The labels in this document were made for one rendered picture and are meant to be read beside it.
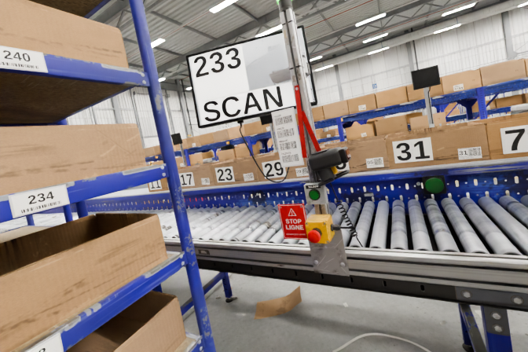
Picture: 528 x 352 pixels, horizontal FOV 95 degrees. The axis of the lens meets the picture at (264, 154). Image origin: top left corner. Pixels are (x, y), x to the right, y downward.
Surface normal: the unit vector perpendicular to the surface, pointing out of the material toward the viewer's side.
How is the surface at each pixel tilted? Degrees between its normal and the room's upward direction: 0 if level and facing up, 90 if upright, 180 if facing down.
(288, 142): 90
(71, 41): 91
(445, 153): 91
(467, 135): 90
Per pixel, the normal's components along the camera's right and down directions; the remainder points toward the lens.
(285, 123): -0.48, 0.14
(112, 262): 0.84, -0.11
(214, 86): -0.17, 0.01
